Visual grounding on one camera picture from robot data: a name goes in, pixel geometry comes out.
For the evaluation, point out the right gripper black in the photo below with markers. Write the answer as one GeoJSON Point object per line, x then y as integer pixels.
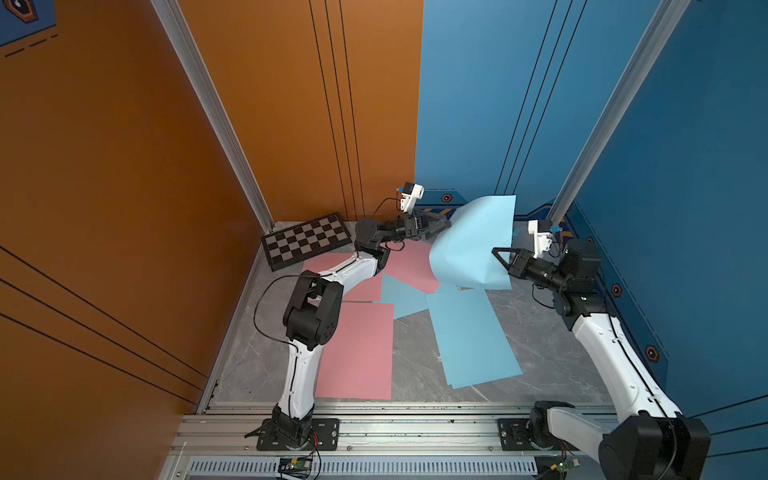
{"type": "Point", "coordinates": [521, 263]}

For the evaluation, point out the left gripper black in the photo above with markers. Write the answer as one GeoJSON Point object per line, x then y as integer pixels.
{"type": "Point", "coordinates": [407, 227]}

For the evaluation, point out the light blue paper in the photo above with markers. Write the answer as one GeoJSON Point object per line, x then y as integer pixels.
{"type": "Point", "coordinates": [405, 299]}
{"type": "Point", "coordinates": [462, 254]}
{"type": "Point", "coordinates": [472, 344]}

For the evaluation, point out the pink paper small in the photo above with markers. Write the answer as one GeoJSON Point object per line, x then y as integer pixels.
{"type": "Point", "coordinates": [409, 263]}

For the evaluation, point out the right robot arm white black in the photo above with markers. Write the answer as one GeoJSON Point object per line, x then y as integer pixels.
{"type": "Point", "coordinates": [652, 439]}

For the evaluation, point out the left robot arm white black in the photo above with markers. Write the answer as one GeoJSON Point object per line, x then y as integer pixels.
{"type": "Point", "coordinates": [313, 310]}

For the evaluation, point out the black white checkerboard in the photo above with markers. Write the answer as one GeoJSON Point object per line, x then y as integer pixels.
{"type": "Point", "coordinates": [300, 242]}

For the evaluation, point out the right green circuit board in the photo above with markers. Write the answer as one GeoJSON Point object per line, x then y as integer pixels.
{"type": "Point", "coordinates": [550, 468]}

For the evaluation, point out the green circuit board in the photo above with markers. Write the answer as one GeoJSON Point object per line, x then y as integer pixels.
{"type": "Point", "coordinates": [550, 468]}
{"type": "Point", "coordinates": [300, 468]}

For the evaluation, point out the left green circuit board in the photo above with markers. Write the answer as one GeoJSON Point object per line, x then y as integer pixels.
{"type": "Point", "coordinates": [300, 468]}

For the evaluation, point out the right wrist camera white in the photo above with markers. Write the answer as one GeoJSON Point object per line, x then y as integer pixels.
{"type": "Point", "coordinates": [545, 237]}

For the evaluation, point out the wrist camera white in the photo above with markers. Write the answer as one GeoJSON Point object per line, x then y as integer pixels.
{"type": "Point", "coordinates": [409, 195]}
{"type": "Point", "coordinates": [545, 237]}

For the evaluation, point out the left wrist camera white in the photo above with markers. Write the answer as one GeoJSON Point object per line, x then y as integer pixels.
{"type": "Point", "coordinates": [409, 195]}

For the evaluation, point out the right aluminium corner post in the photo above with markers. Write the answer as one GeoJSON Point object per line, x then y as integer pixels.
{"type": "Point", "coordinates": [653, 40]}

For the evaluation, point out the aluminium corner post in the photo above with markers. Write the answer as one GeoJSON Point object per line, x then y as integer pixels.
{"type": "Point", "coordinates": [182, 40]}
{"type": "Point", "coordinates": [653, 40]}

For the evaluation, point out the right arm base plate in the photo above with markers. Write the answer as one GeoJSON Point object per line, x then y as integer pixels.
{"type": "Point", "coordinates": [518, 434]}

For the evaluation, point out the aluminium rail frame front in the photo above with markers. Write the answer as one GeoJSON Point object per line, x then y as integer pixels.
{"type": "Point", "coordinates": [378, 439]}

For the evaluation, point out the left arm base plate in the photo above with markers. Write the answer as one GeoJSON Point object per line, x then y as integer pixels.
{"type": "Point", "coordinates": [323, 435]}

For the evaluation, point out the left aluminium corner post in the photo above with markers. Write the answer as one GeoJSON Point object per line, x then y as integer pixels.
{"type": "Point", "coordinates": [182, 40]}

